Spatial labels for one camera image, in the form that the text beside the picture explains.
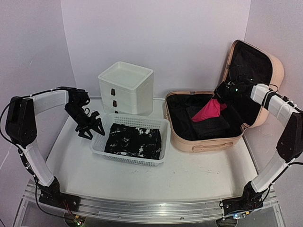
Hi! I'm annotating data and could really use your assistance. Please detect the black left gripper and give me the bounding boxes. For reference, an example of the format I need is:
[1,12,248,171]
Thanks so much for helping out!
[64,104,105,140]

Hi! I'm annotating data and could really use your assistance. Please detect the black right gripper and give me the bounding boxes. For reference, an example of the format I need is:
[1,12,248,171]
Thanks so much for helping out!
[212,81,244,108]

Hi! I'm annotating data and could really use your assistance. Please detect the black clothes stack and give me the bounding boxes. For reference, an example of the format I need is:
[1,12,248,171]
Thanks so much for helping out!
[104,123,162,160]

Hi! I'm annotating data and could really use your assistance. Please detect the red garment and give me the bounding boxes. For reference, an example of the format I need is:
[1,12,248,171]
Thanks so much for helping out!
[192,98,227,122]

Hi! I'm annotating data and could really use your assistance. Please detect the white perforated plastic basket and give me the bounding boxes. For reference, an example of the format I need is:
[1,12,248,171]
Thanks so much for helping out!
[90,113,171,166]

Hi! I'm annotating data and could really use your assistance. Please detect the white tall plastic bin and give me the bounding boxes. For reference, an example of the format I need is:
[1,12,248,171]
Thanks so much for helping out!
[98,61,154,116]

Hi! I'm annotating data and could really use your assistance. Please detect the beige hard-shell suitcase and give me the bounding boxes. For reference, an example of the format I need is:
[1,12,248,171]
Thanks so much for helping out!
[165,40,284,152]

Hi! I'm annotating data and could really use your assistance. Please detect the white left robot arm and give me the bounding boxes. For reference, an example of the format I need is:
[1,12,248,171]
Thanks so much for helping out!
[1,87,105,212]

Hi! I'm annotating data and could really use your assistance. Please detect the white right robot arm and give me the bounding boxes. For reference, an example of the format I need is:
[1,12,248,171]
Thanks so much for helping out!
[214,76,303,217]

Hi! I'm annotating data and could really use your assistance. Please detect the grey dotted folded garment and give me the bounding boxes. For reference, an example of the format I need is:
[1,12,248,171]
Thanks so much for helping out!
[184,106,230,140]

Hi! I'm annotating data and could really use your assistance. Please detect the aluminium front rail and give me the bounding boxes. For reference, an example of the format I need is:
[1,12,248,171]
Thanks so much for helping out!
[22,178,280,219]

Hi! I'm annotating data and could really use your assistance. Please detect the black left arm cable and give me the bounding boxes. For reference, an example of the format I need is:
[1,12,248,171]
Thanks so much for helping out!
[0,104,22,152]

